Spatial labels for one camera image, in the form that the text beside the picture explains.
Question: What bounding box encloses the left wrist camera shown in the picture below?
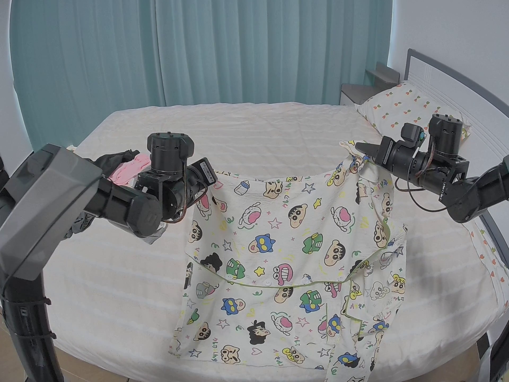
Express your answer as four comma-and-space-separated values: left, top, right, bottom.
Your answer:
198, 157, 218, 185

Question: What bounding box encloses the grey bedside table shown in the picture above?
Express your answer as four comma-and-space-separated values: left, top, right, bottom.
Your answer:
341, 63, 400, 106

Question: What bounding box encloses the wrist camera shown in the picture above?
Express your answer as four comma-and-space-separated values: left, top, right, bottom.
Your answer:
401, 123, 427, 150
198, 157, 218, 185

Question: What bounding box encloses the bed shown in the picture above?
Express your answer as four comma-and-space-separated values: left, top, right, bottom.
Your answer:
40, 48, 509, 382

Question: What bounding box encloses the white printed pyjama top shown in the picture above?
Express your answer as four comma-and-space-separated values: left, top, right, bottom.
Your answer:
167, 140, 408, 382

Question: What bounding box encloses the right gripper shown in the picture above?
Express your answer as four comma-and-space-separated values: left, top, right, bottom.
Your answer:
376, 137, 429, 190

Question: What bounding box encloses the white printed pillow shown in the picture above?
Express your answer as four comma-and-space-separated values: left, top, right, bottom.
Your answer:
355, 81, 472, 142

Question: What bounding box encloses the pile of clothes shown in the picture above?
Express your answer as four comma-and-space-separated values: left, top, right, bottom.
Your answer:
65, 145, 165, 246

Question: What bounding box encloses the pink garment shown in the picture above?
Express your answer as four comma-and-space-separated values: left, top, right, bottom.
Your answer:
108, 154, 152, 185

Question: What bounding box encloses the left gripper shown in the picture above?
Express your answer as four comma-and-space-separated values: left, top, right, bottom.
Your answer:
184, 165, 210, 210

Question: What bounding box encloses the blue-green curtain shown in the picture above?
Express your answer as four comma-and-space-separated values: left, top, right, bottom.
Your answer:
10, 0, 392, 152

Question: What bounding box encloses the black cable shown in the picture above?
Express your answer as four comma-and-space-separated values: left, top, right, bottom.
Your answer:
398, 181, 452, 213

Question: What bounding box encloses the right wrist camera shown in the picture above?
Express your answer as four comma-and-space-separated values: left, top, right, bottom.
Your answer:
401, 123, 427, 150

